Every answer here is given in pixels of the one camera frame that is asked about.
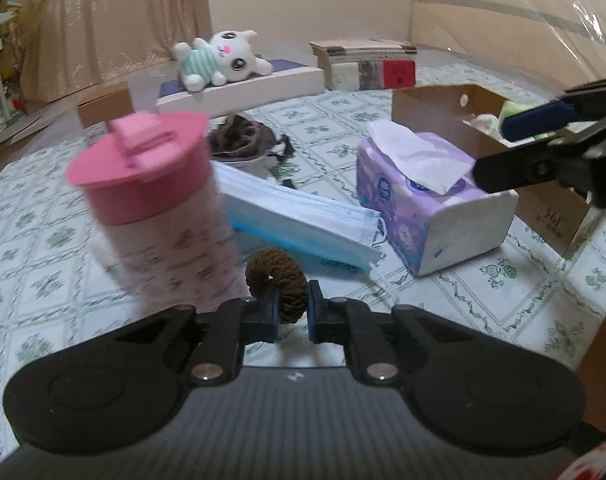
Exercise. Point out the white cloth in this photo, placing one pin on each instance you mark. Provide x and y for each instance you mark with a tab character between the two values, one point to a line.
483	122

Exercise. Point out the small closed cardboard box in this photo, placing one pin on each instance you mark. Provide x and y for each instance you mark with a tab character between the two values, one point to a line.
103	110

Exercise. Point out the blue face mask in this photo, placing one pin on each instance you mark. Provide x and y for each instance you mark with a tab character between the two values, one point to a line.
293	215

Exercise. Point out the flat white box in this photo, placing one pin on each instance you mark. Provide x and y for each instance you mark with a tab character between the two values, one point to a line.
263	87

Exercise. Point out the green cloth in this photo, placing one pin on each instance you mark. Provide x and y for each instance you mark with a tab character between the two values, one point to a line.
510	108

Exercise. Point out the white plush toy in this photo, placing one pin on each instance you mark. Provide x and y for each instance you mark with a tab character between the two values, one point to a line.
228	57

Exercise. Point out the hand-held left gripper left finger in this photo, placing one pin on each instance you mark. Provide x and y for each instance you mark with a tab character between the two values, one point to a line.
269	310

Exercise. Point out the stack of books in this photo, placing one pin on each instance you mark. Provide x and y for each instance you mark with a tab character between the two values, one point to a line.
363	67

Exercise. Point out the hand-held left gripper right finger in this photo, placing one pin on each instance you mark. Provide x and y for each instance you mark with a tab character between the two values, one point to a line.
313	310

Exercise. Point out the beige curtain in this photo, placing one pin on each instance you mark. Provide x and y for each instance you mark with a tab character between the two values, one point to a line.
108	20

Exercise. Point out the brown hair scrunchie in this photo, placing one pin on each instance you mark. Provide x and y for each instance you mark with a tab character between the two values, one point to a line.
288	280

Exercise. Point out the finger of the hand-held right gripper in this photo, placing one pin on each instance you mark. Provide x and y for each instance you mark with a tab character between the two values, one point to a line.
513	170
533	120

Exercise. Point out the green patterned tablecloth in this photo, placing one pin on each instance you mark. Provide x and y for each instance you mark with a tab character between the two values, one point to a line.
483	280

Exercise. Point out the dark hair accessory bundle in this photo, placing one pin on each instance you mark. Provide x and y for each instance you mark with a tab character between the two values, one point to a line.
278	152

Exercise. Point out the pink lidded cup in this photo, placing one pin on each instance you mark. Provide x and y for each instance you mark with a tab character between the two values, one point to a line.
148	240

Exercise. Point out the purple tissue pack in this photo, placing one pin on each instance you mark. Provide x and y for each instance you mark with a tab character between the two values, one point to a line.
423	220

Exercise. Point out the clear plastic sheet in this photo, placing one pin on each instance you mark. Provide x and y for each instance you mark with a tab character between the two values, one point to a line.
508	25

